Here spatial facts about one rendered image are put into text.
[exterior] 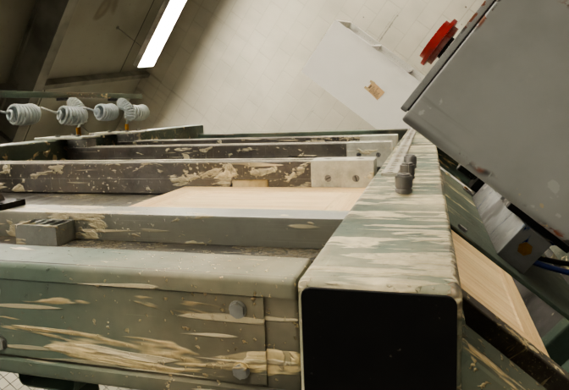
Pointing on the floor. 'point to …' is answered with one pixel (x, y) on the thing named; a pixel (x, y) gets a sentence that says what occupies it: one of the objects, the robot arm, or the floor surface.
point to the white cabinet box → (363, 75)
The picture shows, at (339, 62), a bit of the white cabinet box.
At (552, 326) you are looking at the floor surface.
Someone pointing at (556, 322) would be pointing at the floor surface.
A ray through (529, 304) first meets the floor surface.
